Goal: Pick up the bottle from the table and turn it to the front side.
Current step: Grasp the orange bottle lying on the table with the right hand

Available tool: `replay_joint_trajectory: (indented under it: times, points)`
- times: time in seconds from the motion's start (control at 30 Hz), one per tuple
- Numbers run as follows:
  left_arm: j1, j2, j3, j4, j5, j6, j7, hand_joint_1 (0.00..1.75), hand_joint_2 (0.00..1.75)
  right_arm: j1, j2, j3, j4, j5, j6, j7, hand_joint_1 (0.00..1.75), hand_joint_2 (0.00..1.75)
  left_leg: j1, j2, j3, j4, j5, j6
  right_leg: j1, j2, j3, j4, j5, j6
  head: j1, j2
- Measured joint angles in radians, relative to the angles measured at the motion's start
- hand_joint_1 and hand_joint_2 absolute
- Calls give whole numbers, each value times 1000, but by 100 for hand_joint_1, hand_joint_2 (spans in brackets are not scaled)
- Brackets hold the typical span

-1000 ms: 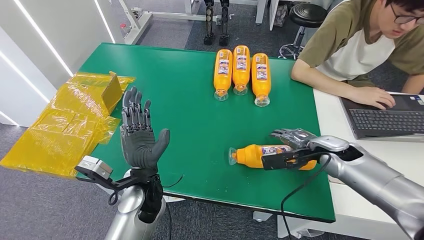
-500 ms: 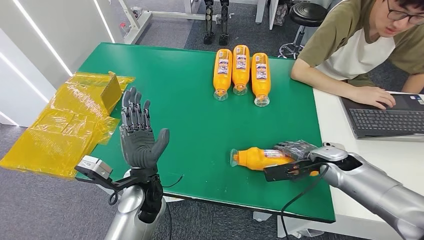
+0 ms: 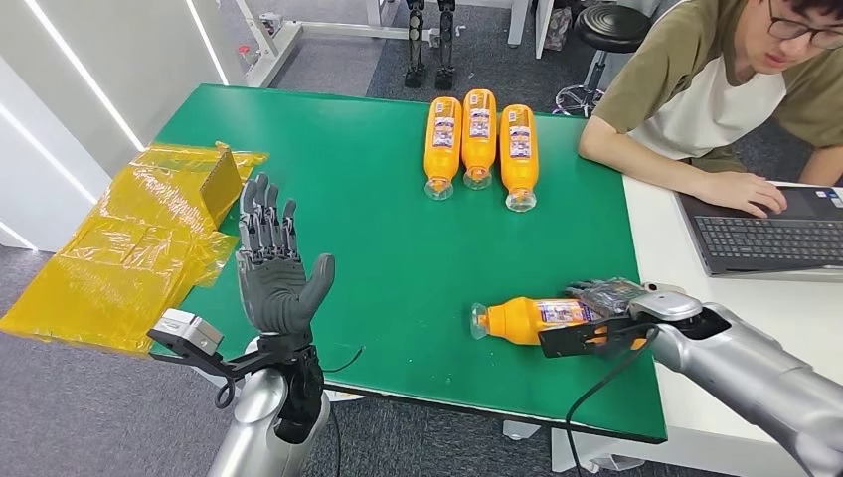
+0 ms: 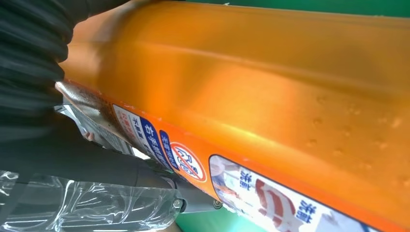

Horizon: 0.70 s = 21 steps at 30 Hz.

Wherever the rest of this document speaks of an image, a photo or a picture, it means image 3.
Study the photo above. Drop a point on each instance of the orange detergent bottle clear cap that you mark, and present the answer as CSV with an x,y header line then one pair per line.
x,y
519,151
517,321
479,131
443,141

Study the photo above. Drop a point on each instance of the green table mat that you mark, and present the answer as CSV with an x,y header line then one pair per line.
x,y
382,263

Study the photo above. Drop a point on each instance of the dark grey laptop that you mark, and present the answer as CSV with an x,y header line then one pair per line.
x,y
764,240

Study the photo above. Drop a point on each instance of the background humanoid robot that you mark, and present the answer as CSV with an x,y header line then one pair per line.
x,y
415,46

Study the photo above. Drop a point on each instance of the yellow plastic wrapped cardboard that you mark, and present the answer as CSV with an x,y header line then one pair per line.
x,y
132,257

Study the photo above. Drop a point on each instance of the small red capped bottle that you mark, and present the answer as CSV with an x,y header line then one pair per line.
x,y
245,56

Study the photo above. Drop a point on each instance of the black round stool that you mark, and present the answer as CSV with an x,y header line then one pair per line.
x,y
609,29

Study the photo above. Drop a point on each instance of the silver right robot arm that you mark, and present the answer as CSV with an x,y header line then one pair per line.
x,y
744,368

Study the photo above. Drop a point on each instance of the person's right hand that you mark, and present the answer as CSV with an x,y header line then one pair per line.
x,y
744,192

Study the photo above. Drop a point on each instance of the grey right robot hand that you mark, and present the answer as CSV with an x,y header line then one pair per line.
x,y
609,296

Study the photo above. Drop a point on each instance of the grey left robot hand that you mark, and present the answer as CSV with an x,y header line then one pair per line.
x,y
273,283

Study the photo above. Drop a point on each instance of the person's right forearm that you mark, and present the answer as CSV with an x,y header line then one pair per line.
x,y
639,164

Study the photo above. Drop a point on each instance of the person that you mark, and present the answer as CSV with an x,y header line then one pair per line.
x,y
698,85

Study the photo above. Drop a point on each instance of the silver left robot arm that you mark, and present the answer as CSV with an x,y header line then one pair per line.
x,y
257,421

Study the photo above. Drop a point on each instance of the patterned bag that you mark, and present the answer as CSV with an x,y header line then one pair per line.
x,y
558,28

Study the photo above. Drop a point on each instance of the person's left forearm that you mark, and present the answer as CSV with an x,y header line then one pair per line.
x,y
823,168

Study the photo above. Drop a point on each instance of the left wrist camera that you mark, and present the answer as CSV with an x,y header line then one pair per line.
x,y
187,331

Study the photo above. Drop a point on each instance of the white metal gantry frame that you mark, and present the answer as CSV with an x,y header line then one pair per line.
x,y
342,29

